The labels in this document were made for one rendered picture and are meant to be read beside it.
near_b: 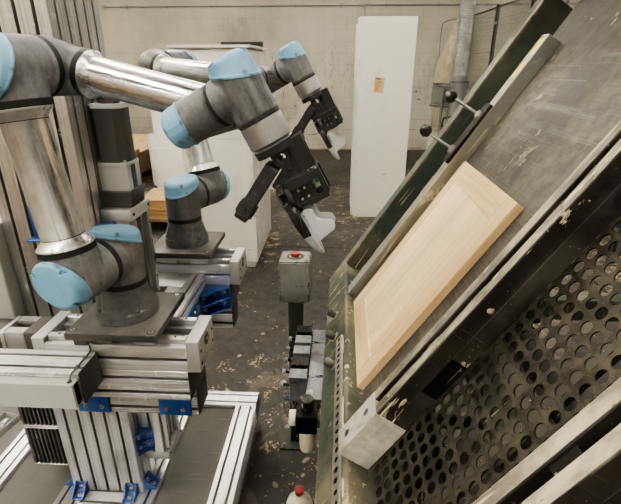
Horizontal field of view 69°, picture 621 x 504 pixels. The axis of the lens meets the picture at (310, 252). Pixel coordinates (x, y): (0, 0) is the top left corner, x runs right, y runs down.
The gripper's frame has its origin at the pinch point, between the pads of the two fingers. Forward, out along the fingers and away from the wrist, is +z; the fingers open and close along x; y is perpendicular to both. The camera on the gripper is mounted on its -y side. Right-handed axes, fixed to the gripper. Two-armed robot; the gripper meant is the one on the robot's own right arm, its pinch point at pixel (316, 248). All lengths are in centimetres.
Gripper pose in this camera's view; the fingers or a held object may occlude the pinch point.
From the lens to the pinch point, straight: 82.9
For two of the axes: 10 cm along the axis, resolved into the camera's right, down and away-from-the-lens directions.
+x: 0.6, -3.8, 9.2
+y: 8.8, -4.1, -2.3
